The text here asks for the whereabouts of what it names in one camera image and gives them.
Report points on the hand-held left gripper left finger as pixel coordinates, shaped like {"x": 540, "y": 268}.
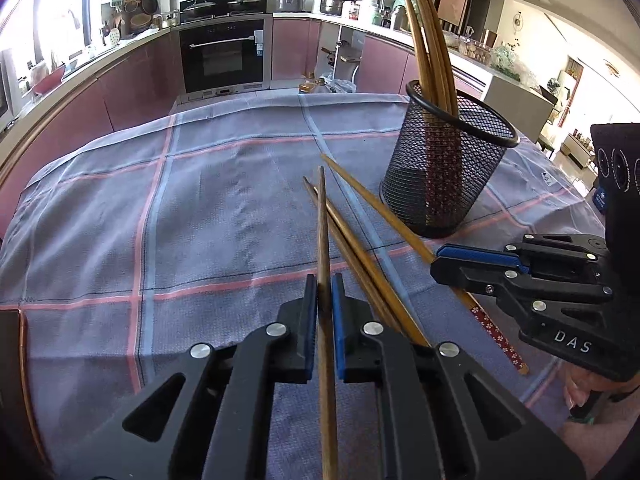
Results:
{"x": 310, "y": 310}

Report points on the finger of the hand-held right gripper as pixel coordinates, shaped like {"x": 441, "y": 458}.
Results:
{"x": 470, "y": 275}
{"x": 475, "y": 254}

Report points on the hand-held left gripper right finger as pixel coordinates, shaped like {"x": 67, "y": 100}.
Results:
{"x": 339, "y": 330}

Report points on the light wooden chopstick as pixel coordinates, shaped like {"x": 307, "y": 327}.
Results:
{"x": 445, "y": 46}
{"x": 430, "y": 35}
{"x": 413, "y": 35}
{"x": 382, "y": 280}
{"x": 438, "y": 36}
{"x": 365, "y": 280}
{"x": 500, "y": 341}

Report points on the dark wooden chopstick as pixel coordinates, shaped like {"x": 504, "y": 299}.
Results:
{"x": 322, "y": 235}

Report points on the black mesh utensil holder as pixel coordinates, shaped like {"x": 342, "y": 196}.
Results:
{"x": 485, "y": 170}

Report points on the person's right hand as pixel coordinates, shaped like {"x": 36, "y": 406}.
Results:
{"x": 582, "y": 390}

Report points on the grey plaid tablecloth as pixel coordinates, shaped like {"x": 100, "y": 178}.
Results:
{"x": 200, "y": 210}

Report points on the white kitchen counter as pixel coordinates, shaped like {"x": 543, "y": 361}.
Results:
{"x": 520, "y": 105}

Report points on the plastic bag of greens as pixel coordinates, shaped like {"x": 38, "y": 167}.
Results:
{"x": 512, "y": 62}

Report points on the clear snack container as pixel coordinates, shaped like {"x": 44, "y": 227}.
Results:
{"x": 475, "y": 48}

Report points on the white plastic bag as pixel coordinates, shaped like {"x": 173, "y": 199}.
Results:
{"x": 341, "y": 86}

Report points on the pink base cabinets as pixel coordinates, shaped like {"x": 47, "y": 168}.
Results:
{"x": 295, "y": 50}
{"x": 125, "y": 90}

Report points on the black built-in stove oven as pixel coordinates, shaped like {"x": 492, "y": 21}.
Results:
{"x": 222, "y": 55}

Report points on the steel stockpot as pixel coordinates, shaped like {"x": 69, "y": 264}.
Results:
{"x": 333, "y": 2}

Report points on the black pot with glass lid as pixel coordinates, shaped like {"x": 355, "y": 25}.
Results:
{"x": 244, "y": 3}
{"x": 200, "y": 6}

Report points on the woven bamboo basket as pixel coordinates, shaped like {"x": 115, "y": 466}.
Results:
{"x": 140, "y": 21}

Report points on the hanging frying pan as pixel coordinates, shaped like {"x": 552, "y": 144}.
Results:
{"x": 150, "y": 4}

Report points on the pink bowl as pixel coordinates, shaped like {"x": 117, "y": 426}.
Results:
{"x": 47, "y": 82}

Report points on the large kitchen window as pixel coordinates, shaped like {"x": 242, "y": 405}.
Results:
{"x": 55, "y": 10}

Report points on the wall clock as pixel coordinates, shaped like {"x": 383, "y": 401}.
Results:
{"x": 520, "y": 21}

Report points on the pink wall picture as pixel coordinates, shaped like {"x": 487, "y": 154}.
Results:
{"x": 452, "y": 2}

